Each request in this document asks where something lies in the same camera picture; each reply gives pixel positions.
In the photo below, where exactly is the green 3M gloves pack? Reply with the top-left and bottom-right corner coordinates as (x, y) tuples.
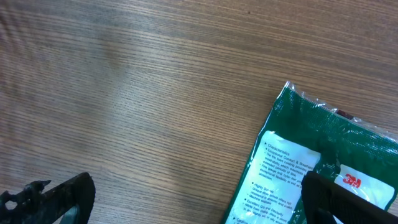
(222, 82), (397, 223)

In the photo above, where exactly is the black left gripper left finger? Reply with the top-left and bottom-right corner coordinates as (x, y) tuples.
(1, 172), (96, 224)

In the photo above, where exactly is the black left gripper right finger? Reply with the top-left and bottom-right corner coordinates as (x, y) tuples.
(302, 171), (397, 224)

